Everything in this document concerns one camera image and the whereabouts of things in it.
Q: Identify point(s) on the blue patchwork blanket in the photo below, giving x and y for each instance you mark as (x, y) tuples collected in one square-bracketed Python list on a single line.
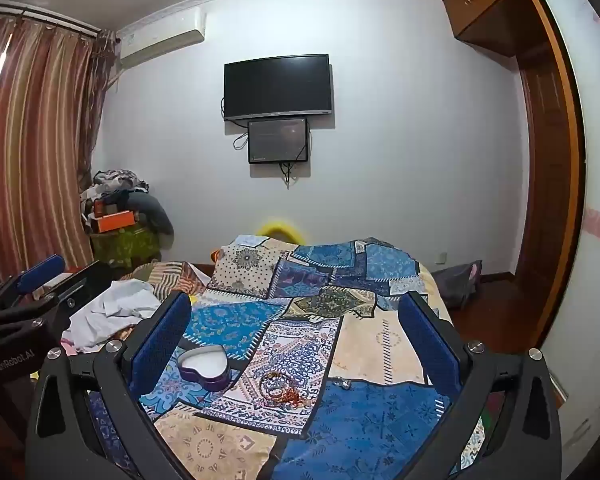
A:
[(305, 320)]

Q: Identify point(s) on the white wall socket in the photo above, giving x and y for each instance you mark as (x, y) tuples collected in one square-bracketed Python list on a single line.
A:
[(441, 258)]

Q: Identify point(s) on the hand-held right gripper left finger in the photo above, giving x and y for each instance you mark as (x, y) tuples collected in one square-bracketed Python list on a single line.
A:
[(162, 342)]

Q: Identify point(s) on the large black wall television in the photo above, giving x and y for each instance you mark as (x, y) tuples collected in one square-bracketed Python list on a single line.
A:
[(280, 85)]

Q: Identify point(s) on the brown wooden door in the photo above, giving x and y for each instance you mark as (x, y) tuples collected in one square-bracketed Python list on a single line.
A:
[(550, 185)]

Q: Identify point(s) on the wooden overhead cabinet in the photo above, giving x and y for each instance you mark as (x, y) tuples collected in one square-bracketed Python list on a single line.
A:
[(485, 5)]

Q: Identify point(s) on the yellow plastic object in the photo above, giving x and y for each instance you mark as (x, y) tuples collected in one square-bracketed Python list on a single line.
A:
[(272, 227)]

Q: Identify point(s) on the brown striped bedsheet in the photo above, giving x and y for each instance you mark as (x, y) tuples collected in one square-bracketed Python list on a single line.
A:
[(165, 275)]

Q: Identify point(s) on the white wardrobe sliding door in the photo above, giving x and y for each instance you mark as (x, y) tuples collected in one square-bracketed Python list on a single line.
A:
[(595, 310)]

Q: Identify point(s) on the white curtain rail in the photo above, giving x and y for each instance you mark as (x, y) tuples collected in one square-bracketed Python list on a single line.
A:
[(45, 19)]

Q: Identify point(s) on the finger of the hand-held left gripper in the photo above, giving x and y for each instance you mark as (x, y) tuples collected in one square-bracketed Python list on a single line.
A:
[(37, 271), (80, 287)]

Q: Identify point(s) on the white cloth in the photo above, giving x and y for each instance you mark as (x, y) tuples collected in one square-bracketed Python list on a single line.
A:
[(115, 305)]

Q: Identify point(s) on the brown striped curtain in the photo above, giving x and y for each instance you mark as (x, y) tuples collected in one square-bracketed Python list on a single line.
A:
[(30, 135)]

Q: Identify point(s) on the orange box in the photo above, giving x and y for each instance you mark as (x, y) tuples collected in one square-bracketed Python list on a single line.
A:
[(115, 221)]

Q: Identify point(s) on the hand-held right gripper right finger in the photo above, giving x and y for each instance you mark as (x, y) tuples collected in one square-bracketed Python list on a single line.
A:
[(430, 347)]

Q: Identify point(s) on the small black wall monitor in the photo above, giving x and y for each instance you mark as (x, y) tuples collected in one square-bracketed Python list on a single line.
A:
[(277, 140)]

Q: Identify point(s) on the silver crystal earring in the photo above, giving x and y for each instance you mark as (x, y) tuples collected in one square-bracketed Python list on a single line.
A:
[(344, 385)]

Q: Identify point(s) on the purple heart-shaped box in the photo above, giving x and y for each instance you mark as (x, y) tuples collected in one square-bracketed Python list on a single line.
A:
[(202, 362)]

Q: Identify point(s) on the pile of clothes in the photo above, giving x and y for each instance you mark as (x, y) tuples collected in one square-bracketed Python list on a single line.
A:
[(150, 207)]

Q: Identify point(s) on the white air conditioner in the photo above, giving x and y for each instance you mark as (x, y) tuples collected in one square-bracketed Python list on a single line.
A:
[(160, 40)]

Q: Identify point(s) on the pink cloth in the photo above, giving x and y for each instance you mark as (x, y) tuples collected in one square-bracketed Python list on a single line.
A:
[(70, 347)]

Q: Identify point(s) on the grey bag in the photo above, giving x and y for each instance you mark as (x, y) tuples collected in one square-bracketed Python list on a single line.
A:
[(455, 285)]

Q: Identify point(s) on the green patterned cloth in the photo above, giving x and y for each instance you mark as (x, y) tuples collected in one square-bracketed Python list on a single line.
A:
[(130, 247)]

